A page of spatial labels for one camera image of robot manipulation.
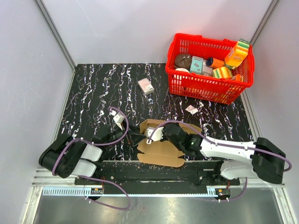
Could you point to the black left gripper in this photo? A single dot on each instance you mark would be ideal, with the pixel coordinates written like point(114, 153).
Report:
point(133, 137)

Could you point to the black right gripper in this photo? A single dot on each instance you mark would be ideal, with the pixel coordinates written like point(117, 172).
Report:
point(164, 138)

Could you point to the brown cardboard box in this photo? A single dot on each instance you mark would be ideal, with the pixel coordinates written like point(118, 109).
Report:
point(163, 152)

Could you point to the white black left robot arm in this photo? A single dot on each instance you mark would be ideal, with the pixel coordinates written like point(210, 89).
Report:
point(69, 156)

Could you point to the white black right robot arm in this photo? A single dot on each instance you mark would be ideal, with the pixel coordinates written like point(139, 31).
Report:
point(260, 158)

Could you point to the small grey card box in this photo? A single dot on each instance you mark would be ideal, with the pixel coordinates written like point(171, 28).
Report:
point(146, 86)

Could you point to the pink grey small box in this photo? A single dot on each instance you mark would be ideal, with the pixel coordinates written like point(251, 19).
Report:
point(206, 70)

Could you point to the teal small box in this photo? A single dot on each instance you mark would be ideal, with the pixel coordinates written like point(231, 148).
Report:
point(196, 65)

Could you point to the small white paper packet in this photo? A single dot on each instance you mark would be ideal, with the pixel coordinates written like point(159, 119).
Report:
point(192, 110)

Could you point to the red plastic shopping basket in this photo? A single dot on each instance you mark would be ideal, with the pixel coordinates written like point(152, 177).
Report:
point(207, 88)

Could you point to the white round container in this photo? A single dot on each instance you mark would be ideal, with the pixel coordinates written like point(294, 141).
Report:
point(182, 70)

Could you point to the yellow green striped sponge pack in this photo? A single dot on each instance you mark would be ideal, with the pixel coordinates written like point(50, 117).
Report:
point(222, 72)

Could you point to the small orange packet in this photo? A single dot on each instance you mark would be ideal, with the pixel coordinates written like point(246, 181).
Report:
point(237, 77)

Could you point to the brown round bread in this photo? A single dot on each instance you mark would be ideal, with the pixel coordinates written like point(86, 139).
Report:
point(183, 61)

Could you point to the orange can with blue lid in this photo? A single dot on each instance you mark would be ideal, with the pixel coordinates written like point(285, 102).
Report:
point(214, 63)

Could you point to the tall orange juice carton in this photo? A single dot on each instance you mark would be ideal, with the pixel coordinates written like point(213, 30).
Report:
point(237, 54)

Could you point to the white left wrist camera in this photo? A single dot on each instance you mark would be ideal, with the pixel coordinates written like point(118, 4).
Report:
point(118, 118)

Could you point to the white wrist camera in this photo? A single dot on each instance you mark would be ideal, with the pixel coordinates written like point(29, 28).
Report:
point(118, 118)
point(154, 134)

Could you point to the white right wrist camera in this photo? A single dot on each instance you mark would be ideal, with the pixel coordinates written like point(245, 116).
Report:
point(154, 134)

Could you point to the aluminium front rail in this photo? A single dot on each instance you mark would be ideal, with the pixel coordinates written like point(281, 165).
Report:
point(200, 191)

